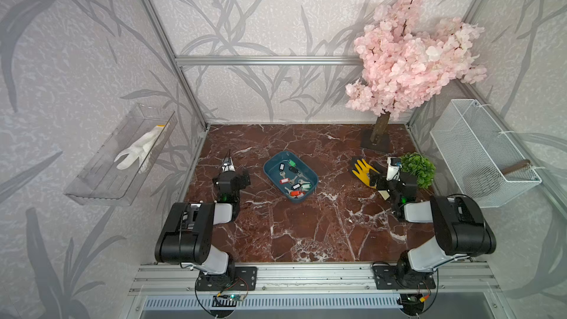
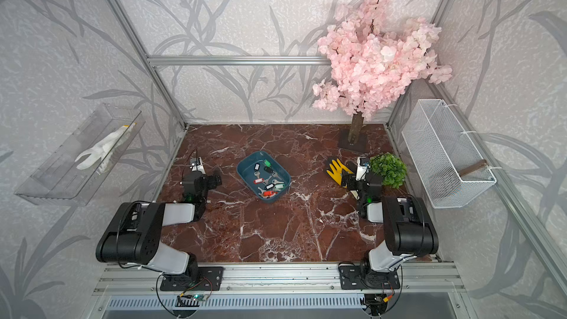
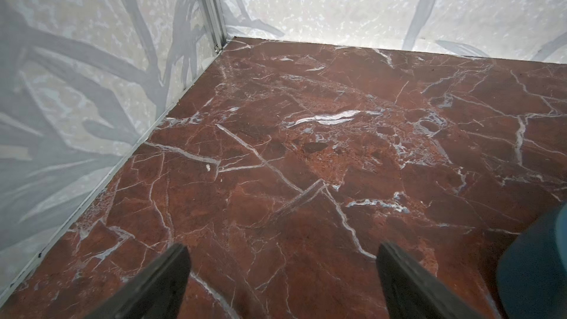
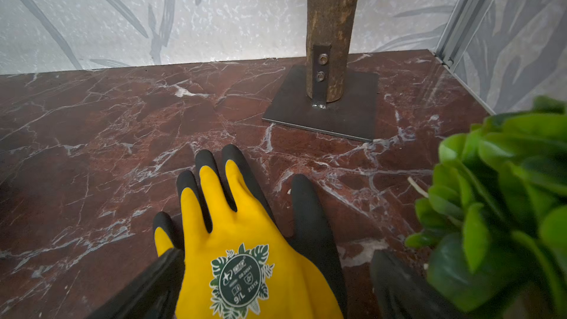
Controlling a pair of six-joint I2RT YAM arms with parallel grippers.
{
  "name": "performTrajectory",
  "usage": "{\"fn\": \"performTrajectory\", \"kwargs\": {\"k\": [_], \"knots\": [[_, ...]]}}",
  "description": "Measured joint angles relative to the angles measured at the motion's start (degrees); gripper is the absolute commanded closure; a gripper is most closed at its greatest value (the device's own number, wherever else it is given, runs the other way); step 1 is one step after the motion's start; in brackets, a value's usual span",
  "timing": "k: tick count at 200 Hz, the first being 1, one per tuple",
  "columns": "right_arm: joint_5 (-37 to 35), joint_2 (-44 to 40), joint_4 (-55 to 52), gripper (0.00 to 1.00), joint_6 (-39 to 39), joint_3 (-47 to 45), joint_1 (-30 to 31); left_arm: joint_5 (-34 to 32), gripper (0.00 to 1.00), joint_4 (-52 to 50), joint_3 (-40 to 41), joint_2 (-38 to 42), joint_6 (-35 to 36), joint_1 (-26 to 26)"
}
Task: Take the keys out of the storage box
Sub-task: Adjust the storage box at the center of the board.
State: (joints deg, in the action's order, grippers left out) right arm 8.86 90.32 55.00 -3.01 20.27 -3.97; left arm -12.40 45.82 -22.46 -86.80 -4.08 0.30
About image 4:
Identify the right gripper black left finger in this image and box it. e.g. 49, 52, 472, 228
89, 248, 185, 318

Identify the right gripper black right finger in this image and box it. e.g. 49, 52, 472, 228
370, 250, 465, 318

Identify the green artificial plant ball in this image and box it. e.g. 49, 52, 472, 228
405, 96, 566, 318

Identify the pink blossom artificial tree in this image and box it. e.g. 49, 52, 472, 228
263, 0, 378, 142

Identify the yellow black work glove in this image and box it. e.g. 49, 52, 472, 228
154, 144, 347, 318

